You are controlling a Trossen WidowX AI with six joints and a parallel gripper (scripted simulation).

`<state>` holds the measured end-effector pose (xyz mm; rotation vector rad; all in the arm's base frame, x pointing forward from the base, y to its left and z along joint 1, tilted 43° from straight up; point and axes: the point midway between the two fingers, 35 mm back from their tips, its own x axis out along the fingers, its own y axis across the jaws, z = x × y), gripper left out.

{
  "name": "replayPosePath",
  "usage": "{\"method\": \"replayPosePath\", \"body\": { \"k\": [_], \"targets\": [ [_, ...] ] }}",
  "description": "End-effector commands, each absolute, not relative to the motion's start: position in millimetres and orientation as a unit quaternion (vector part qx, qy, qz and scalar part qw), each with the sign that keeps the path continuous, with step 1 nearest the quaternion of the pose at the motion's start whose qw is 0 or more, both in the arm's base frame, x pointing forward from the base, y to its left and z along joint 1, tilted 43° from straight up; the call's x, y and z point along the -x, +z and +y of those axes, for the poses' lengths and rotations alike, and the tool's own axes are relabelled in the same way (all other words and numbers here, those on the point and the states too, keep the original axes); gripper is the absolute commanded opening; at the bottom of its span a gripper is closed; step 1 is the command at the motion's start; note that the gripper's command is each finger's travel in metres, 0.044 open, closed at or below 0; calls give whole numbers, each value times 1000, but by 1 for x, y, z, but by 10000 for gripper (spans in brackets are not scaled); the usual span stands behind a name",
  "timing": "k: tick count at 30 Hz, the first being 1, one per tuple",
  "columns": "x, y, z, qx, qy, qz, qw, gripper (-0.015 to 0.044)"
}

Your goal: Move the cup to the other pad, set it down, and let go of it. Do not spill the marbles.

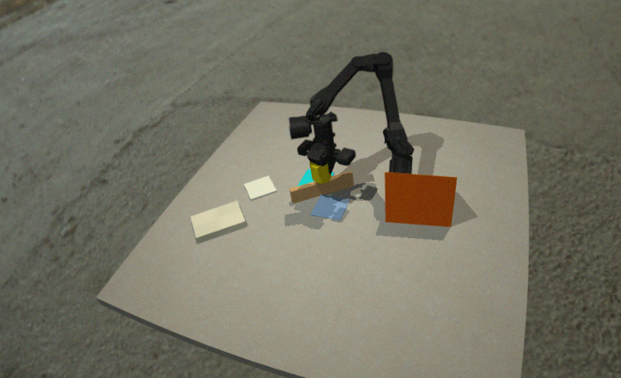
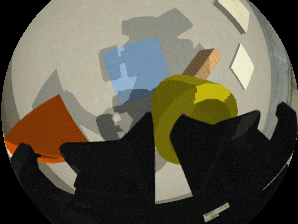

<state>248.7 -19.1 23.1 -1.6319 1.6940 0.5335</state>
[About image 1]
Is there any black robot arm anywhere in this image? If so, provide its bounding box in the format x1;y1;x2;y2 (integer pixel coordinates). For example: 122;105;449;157
289;52;414;174

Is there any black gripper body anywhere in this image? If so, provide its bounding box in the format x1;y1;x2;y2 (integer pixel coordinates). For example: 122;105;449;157
297;133;356;166

